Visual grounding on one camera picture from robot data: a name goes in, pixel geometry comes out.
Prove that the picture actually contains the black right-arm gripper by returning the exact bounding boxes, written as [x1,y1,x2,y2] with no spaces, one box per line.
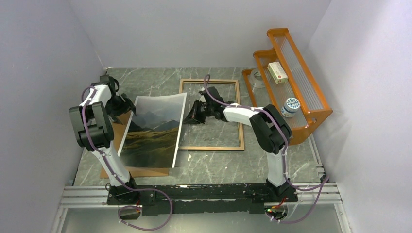
[182,100,214,125]

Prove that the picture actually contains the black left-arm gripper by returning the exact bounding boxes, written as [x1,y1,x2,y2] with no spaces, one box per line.
[105,93,136,125]

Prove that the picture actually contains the landscape photo print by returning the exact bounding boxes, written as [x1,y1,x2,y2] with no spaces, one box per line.
[118,93,187,168]

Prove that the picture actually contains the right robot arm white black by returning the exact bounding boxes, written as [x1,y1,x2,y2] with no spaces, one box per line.
[183,87,296,201]

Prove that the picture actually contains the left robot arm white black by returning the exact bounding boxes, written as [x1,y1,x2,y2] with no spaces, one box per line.
[69,75,139,204]

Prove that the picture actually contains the white red medicine box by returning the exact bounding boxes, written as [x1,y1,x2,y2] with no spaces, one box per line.
[267,62,288,84]

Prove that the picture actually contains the orange wooden shelf rack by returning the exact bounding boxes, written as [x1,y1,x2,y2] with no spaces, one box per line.
[241,28,333,145]

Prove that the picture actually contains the blue white ceramic jar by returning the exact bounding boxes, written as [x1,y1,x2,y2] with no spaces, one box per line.
[281,97,301,118]

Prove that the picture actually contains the light wooden picture frame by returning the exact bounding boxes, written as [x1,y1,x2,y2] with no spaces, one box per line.
[179,79,245,151]

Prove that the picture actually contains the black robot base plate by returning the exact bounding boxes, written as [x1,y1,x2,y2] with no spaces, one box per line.
[106,182,298,216]

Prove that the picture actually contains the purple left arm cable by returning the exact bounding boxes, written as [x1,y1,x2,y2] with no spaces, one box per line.
[80,86,173,232]

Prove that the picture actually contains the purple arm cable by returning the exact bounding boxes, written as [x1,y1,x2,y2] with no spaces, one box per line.
[80,86,173,232]
[203,74,330,225]

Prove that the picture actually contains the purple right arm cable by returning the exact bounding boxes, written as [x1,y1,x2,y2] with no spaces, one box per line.
[203,74,330,225]

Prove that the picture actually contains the aluminium rail frame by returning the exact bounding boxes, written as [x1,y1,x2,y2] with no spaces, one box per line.
[50,135,353,233]

